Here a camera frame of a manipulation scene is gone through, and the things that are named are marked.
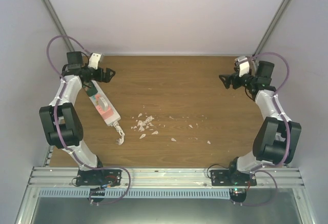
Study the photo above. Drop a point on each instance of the grey slotted cable duct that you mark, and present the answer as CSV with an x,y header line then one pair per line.
x,y
142,193

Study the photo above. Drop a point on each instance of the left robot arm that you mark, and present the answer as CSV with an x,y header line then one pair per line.
x,y
61,124

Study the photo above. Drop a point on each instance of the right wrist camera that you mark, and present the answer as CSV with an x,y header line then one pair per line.
x,y
243,66

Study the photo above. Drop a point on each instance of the left aluminium frame post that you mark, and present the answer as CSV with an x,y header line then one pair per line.
x,y
54,17

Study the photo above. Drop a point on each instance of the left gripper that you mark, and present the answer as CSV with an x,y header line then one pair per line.
x,y
107,78

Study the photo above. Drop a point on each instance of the aluminium front rail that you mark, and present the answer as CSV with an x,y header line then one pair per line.
x,y
162,178

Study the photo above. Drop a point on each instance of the white plug adapter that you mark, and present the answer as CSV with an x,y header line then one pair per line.
x,y
103,104

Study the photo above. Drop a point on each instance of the green patterned plug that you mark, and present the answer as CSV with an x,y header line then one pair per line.
x,y
90,88

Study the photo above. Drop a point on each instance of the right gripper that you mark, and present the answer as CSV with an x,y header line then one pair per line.
x,y
228,78

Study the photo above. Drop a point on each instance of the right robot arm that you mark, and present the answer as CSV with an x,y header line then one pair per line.
x,y
276,141

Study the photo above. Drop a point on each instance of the white tape scrap pile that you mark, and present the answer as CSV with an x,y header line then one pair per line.
x,y
143,122

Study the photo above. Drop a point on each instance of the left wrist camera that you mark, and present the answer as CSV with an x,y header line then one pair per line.
x,y
94,60

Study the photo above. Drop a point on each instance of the pink cube adapter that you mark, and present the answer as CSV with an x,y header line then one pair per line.
x,y
104,114

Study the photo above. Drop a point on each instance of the white power strip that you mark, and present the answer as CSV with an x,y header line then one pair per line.
x,y
113,120

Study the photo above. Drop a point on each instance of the aluminium frame post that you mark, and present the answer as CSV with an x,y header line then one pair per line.
x,y
54,17
274,22

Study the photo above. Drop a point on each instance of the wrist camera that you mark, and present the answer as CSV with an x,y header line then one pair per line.
x,y
243,66
94,60

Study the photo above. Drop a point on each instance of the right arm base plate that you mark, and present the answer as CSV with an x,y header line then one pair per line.
x,y
229,177

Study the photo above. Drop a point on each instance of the right aluminium frame post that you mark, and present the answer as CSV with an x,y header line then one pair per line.
x,y
274,22

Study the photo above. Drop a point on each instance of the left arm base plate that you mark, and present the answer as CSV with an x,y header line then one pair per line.
x,y
101,178

